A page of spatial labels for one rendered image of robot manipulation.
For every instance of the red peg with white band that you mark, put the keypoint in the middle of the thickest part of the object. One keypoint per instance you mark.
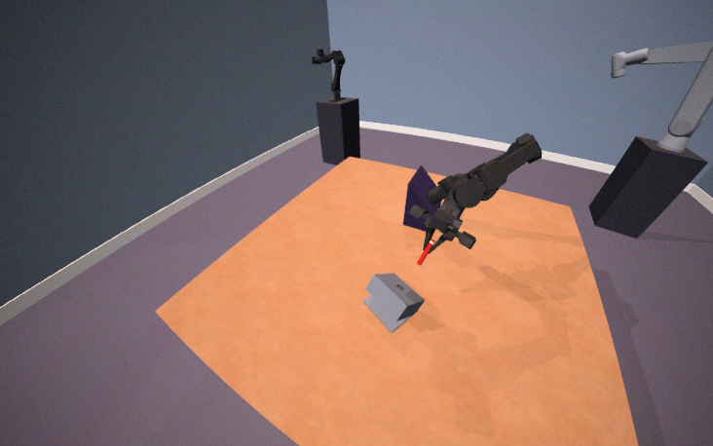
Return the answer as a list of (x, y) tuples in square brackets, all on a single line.
[(426, 252)]

